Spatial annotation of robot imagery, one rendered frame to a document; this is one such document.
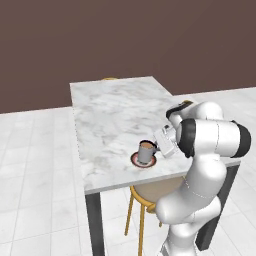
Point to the grey cup of tea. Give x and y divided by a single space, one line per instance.
145 154

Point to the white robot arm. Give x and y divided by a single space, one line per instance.
203 180

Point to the red saucer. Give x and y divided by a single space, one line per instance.
134 161

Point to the marble top dining table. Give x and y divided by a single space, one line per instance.
113 123

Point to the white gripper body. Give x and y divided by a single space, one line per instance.
166 141

